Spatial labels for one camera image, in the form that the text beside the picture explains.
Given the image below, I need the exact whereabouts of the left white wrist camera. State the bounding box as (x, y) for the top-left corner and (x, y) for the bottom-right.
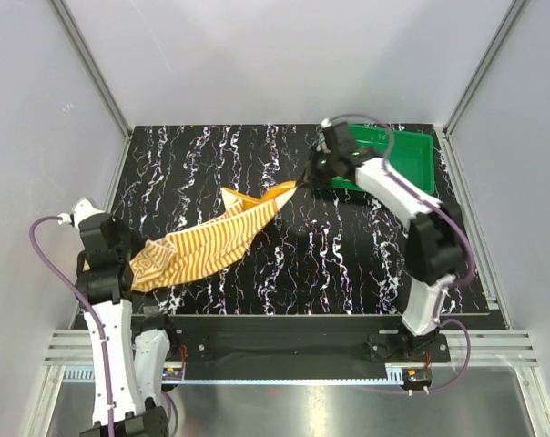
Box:
(57, 198), (104, 229)

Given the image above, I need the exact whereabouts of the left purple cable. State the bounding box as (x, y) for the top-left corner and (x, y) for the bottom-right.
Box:
(27, 216), (178, 437)

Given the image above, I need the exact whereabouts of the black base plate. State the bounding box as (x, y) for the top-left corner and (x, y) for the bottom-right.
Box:
(170, 315), (451, 383)

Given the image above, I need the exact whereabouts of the green plastic bin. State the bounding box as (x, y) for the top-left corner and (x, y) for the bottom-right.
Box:
(350, 124), (435, 196)

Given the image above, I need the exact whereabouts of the purple cable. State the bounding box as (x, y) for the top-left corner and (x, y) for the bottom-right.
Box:
(322, 113), (479, 396)
(27, 216), (178, 437)

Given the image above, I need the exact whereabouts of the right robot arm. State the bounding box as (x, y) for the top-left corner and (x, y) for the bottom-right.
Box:
(300, 119), (474, 361)

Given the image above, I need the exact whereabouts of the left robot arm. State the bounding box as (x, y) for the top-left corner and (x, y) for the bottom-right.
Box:
(76, 212), (180, 436)

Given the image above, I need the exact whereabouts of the orange striped towel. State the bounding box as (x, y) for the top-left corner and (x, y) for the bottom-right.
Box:
(130, 181), (297, 293)

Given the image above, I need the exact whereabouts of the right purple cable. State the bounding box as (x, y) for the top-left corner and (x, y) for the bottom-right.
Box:
(322, 113), (479, 396)

